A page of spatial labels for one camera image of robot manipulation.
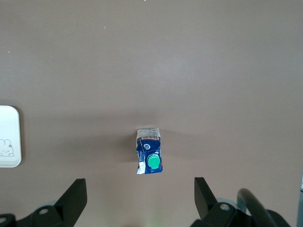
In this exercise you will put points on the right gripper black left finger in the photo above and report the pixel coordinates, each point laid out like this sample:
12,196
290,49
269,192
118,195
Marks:
68,208

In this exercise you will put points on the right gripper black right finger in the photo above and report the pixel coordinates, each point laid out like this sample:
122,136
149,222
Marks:
208,208

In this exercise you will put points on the blue milk carton green cap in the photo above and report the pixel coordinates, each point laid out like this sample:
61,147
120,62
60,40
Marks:
151,146

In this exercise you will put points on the cream tray with rabbit print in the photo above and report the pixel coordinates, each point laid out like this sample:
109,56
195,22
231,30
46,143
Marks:
9,127

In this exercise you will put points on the brown table mat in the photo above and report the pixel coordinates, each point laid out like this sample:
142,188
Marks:
165,59

